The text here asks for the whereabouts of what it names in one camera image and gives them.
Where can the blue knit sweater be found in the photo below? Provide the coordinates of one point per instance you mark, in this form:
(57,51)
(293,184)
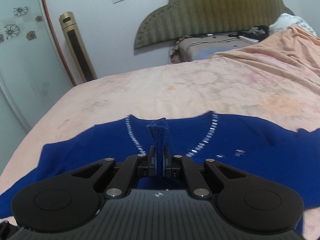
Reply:
(232,177)

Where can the olive green padded headboard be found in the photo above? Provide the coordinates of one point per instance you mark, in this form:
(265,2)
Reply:
(195,17)

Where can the frosted glass sliding door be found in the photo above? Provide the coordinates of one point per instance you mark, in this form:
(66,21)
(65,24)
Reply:
(32,76)

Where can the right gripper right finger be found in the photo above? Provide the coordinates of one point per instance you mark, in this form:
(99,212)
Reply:
(167,162)

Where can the white knitted blanket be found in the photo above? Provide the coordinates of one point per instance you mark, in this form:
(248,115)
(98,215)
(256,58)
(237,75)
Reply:
(286,20)

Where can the black clothes pile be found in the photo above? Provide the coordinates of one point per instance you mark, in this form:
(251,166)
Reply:
(259,32)

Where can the pink floral bed sheet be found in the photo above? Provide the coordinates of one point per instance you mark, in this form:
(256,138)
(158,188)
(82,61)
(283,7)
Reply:
(276,80)

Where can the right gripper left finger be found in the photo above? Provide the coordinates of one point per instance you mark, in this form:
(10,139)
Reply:
(152,162)

